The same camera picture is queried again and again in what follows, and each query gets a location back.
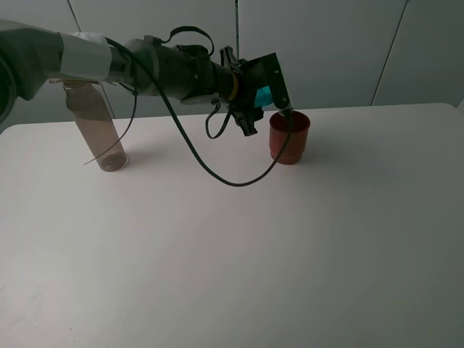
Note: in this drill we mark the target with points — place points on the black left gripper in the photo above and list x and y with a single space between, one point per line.
250 78

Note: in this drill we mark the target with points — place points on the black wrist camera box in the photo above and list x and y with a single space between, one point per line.
274 78

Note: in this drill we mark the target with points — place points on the teal translucent plastic cup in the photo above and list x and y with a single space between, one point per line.
263 97

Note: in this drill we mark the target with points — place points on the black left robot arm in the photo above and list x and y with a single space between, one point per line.
30 56

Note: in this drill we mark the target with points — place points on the clear brown plastic bottle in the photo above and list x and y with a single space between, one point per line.
93 120

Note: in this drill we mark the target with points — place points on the red plastic cup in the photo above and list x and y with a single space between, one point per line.
297 142

